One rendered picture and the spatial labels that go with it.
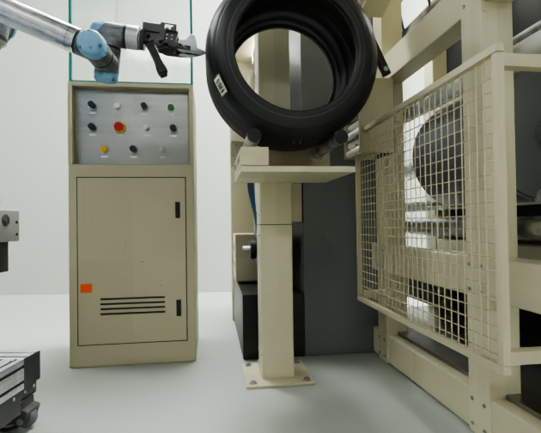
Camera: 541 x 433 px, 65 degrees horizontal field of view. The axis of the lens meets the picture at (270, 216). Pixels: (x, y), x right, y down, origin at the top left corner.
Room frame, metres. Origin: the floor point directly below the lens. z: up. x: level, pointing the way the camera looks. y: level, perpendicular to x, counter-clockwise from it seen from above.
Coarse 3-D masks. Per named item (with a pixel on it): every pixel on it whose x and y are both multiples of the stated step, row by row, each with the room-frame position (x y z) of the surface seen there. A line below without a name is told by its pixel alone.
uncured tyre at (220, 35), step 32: (224, 0) 1.35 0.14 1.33; (256, 0) 1.35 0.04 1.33; (288, 0) 1.57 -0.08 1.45; (320, 0) 1.52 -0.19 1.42; (352, 0) 1.38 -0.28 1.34; (224, 32) 1.32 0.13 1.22; (256, 32) 1.62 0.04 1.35; (320, 32) 1.64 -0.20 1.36; (352, 32) 1.39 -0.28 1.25; (224, 64) 1.32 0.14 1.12; (352, 64) 1.62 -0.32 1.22; (224, 96) 1.35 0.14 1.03; (256, 96) 1.32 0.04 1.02; (352, 96) 1.37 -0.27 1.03; (256, 128) 1.37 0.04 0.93; (288, 128) 1.35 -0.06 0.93; (320, 128) 1.37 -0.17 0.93
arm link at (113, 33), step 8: (96, 24) 1.34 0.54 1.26; (104, 24) 1.35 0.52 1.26; (112, 24) 1.35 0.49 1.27; (120, 24) 1.36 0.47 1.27; (104, 32) 1.35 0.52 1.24; (112, 32) 1.35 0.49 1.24; (120, 32) 1.35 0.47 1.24; (112, 40) 1.35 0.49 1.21; (120, 40) 1.36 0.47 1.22; (120, 48) 1.38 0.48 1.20
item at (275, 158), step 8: (232, 144) 1.66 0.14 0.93; (240, 144) 1.66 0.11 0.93; (232, 152) 1.66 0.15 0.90; (272, 152) 1.68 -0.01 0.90; (280, 152) 1.69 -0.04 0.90; (288, 152) 1.69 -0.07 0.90; (296, 152) 1.69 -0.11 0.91; (304, 152) 1.70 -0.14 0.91; (232, 160) 1.66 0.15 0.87; (272, 160) 1.68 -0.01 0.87; (280, 160) 1.69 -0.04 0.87; (288, 160) 1.69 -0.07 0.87; (296, 160) 1.69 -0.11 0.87; (304, 160) 1.70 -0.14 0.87; (312, 160) 1.70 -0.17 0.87; (320, 160) 1.71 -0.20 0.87; (328, 160) 1.71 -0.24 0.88
